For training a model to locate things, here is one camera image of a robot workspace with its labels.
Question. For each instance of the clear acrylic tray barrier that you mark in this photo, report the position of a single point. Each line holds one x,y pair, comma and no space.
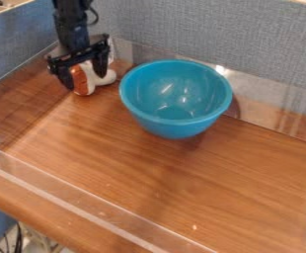
109,189

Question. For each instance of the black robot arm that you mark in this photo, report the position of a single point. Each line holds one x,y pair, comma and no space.
74,16

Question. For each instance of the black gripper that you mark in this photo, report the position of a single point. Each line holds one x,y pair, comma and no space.
62,58

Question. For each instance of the brown and white toy mushroom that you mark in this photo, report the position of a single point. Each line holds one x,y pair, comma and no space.
86,80

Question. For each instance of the blue plastic bowl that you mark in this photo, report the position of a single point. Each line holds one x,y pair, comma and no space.
175,97

